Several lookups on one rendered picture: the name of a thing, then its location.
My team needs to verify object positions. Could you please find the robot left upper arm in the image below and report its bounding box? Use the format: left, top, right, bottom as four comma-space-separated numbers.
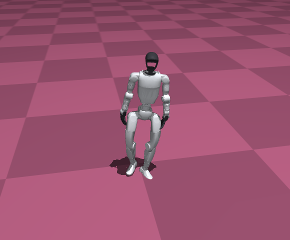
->
160, 74, 170, 103

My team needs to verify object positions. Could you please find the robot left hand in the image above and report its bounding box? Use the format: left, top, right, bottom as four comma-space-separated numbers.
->
160, 116, 169, 130

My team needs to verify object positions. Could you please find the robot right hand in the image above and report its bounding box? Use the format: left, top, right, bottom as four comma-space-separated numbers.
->
120, 111, 127, 125

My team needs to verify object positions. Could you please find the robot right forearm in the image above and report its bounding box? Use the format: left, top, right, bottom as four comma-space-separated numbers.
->
120, 92, 131, 115

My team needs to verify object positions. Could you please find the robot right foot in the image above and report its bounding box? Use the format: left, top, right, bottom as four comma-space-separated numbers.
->
126, 160, 138, 176

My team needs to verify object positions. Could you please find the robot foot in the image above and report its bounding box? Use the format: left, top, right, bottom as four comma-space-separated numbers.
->
126, 160, 138, 176
139, 166, 153, 180

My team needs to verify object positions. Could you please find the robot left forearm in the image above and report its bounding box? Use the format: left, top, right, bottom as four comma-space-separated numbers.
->
163, 97, 170, 118

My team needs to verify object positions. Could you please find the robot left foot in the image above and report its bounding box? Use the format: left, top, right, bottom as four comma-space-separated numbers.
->
139, 166, 153, 180

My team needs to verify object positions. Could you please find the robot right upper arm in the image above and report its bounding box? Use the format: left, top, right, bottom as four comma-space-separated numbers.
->
126, 72, 140, 100

